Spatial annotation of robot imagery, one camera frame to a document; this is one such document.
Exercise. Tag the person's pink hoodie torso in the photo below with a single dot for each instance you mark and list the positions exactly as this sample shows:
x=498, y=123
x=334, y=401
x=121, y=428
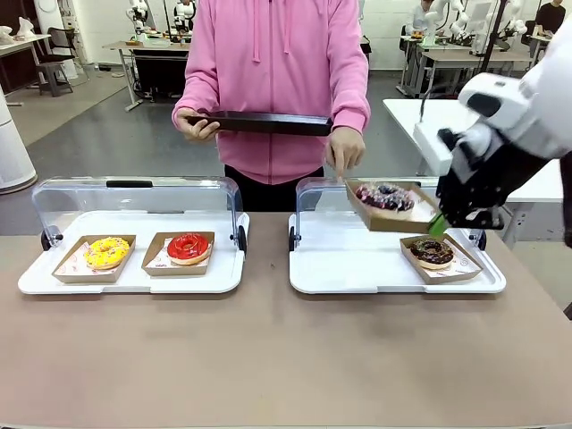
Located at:
x=277, y=67

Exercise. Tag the wooden background desk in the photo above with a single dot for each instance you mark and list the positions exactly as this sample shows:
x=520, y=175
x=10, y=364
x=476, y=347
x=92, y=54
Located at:
x=147, y=45

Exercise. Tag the yellow frosted donut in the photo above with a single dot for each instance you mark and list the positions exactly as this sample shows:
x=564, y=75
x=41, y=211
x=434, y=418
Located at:
x=73, y=275

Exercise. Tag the seated person in black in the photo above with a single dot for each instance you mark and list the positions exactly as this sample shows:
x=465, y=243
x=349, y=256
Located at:
x=550, y=18

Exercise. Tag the white display tray base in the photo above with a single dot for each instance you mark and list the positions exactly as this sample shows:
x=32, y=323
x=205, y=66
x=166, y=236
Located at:
x=348, y=268
x=134, y=283

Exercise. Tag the white background humanoid robot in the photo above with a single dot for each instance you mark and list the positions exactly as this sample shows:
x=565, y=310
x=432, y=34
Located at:
x=183, y=13

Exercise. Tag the white cylindrical appliance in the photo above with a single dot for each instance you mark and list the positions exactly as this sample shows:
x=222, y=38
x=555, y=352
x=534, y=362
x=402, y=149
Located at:
x=13, y=152

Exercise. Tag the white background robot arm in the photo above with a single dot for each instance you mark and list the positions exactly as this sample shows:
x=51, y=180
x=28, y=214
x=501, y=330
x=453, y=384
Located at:
x=440, y=18

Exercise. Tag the yellow sprinkled donut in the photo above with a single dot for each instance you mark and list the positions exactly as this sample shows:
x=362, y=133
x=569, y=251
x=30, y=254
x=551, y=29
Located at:
x=107, y=252

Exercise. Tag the red glazed donut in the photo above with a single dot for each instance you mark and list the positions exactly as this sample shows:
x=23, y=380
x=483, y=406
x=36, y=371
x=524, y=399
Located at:
x=190, y=248

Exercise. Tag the red frosted donut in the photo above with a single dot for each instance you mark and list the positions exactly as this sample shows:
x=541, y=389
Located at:
x=154, y=263

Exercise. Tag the chocolate frosted donut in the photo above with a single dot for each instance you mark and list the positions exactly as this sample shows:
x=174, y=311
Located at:
x=467, y=263

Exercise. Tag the seated person in white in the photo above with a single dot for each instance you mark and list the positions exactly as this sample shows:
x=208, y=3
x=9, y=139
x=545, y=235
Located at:
x=415, y=18

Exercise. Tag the clear display lid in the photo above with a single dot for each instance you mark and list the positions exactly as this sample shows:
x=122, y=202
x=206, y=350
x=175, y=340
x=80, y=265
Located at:
x=134, y=199
x=322, y=196

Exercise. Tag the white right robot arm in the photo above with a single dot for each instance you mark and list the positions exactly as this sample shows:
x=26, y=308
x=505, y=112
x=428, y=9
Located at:
x=543, y=103

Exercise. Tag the purple sprinkled chocolate donut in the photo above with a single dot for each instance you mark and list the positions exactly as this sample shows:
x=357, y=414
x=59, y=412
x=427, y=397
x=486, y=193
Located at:
x=393, y=224

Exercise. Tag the white side table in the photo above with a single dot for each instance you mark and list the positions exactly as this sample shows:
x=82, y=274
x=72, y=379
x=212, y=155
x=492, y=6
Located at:
x=402, y=116

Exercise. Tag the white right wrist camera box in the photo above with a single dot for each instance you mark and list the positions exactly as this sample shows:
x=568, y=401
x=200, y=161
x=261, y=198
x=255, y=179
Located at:
x=431, y=145

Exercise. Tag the black tripod pole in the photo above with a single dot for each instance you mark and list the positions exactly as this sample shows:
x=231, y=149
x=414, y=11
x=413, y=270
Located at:
x=491, y=58

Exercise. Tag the person's black trousers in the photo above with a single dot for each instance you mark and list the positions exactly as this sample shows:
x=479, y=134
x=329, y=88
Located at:
x=272, y=194

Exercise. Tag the black serving tray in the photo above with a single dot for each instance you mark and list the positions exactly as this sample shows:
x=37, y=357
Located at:
x=268, y=124

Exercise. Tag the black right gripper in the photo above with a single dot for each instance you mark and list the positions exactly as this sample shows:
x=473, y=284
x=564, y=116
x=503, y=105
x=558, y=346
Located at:
x=487, y=179

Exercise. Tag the person's left hand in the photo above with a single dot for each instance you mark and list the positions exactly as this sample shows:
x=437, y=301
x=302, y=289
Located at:
x=346, y=147

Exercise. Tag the person's right hand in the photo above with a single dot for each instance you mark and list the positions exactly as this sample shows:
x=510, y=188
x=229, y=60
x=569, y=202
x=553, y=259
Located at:
x=196, y=132

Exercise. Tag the long grey background desk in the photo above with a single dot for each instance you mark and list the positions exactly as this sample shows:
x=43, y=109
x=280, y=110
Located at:
x=465, y=58

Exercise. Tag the black cabinet under desk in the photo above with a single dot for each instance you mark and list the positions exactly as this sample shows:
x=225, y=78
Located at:
x=161, y=71

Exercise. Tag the grey office chair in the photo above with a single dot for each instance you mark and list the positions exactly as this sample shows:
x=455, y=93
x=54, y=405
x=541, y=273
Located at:
x=60, y=67

